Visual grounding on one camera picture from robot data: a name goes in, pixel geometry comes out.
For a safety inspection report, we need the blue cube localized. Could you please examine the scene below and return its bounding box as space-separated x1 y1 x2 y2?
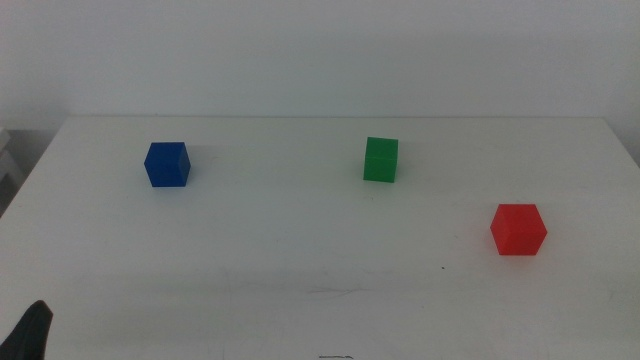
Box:
143 141 192 189

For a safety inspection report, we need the green cube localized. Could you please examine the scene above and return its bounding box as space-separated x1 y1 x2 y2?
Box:
362 136 400 184

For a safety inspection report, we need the red cube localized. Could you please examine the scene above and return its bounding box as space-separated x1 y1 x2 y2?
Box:
489 202 549 257

